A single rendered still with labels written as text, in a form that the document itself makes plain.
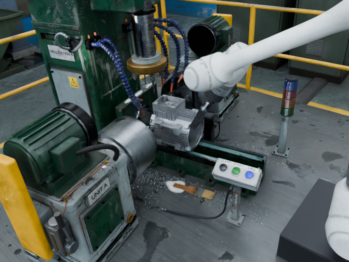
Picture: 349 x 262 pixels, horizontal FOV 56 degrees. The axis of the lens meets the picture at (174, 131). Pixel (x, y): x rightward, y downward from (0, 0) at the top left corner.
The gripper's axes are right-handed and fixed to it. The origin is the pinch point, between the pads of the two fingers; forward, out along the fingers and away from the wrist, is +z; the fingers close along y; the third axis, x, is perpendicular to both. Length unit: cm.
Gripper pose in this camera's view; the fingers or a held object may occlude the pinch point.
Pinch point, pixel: (195, 122)
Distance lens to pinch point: 143.5
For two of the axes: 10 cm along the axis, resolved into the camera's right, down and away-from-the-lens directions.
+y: -4.9, 5.0, -7.2
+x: 7.8, 6.1, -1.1
